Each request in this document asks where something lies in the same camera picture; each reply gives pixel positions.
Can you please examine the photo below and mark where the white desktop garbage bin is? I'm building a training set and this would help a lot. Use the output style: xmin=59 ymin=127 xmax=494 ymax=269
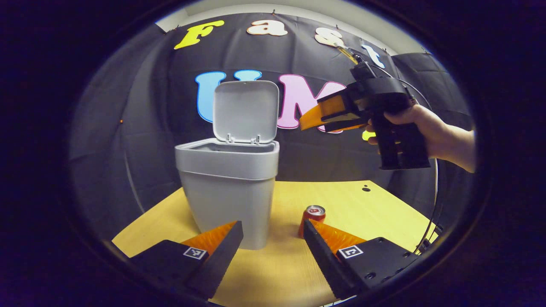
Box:
xmin=174 ymin=80 xmax=281 ymax=251

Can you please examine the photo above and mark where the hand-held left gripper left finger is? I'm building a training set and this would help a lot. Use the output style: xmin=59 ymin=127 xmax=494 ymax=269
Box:
xmin=129 ymin=220 xmax=244 ymax=300

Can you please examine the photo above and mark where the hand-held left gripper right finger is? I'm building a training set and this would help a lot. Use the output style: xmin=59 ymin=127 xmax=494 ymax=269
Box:
xmin=302 ymin=219 xmax=421 ymax=301

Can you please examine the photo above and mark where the red pop can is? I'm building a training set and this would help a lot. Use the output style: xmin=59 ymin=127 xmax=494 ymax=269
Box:
xmin=298 ymin=205 xmax=327 ymax=238

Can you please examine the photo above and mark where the black cable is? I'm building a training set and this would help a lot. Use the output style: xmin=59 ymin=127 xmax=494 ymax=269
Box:
xmin=335 ymin=43 xmax=441 ymax=255

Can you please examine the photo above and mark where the wooden desktop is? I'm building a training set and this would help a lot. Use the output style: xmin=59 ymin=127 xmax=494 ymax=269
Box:
xmin=112 ymin=180 xmax=439 ymax=307

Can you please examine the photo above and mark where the black backdrop cloth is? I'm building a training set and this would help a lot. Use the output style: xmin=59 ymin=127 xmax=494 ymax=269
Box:
xmin=70 ymin=12 xmax=476 ymax=239

